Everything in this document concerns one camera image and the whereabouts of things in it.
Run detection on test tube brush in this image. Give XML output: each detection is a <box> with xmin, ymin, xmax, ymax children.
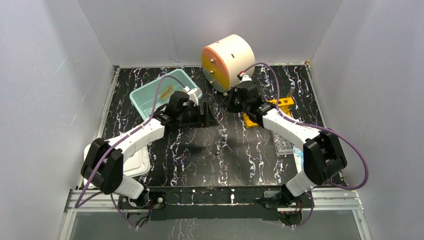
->
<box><xmin>160</xmin><ymin>85</ymin><xmax>174</xmax><ymax>100</ymax></box>

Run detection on large glass test tube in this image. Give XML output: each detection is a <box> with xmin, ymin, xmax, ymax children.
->
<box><xmin>286</xmin><ymin>87</ymin><xmax>295</xmax><ymax>99</ymax></box>

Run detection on metal crucible tongs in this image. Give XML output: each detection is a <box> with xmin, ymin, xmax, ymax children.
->
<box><xmin>206</xmin><ymin>129</ymin><xmax>221</xmax><ymax>156</ymax></box>

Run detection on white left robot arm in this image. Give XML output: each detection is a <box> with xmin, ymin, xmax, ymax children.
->
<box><xmin>80</xmin><ymin>91</ymin><xmax>218</xmax><ymax>208</ymax></box>

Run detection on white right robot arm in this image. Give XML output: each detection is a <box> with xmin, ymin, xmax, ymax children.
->
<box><xmin>224</xmin><ymin>81</ymin><xmax>347</xmax><ymax>207</ymax></box>

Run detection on teal plastic bin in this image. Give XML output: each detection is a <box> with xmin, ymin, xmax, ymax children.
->
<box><xmin>129</xmin><ymin>69</ymin><xmax>199</xmax><ymax>120</ymax></box>

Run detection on yellow test tube rack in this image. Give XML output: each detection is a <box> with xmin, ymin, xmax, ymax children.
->
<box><xmin>242</xmin><ymin>96</ymin><xmax>296</xmax><ymax>129</ymax></box>

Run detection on round drawer cabinet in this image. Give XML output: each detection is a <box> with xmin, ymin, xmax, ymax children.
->
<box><xmin>201</xmin><ymin>34</ymin><xmax>256</xmax><ymax>94</ymax></box>

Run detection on clear acrylic tube rack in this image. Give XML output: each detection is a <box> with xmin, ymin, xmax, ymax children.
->
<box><xmin>271</xmin><ymin>131</ymin><xmax>294</xmax><ymax>156</ymax></box>

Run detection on blue correction tape package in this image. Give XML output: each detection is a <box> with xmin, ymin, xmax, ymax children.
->
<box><xmin>292</xmin><ymin>146</ymin><xmax>304</xmax><ymax>173</ymax></box>

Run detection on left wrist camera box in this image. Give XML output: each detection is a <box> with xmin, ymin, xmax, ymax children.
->
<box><xmin>183</xmin><ymin>86</ymin><xmax>203</xmax><ymax>106</ymax></box>

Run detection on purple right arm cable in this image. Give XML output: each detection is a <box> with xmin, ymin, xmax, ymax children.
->
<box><xmin>241</xmin><ymin>62</ymin><xmax>370</xmax><ymax>229</ymax></box>

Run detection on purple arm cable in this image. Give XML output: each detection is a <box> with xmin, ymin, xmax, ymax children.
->
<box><xmin>74</xmin><ymin>74</ymin><xmax>190</xmax><ymax>229</ymax></box>
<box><xmin>241</xmin><ymin>62</ymin><xmax>370</xmax><ymax>229</ymax></box>

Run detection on aluminium table frame rail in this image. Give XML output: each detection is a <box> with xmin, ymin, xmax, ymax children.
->
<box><xmin>64</xmin><ymin>187</ymin><xmax>364</xmax><ymax>212</ymax></box>

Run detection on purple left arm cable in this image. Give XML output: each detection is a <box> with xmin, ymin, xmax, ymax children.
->
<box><xmin>74</xmin><ymin>74</ymin><xmax>190</xmax><ymax>229</ymax></box>

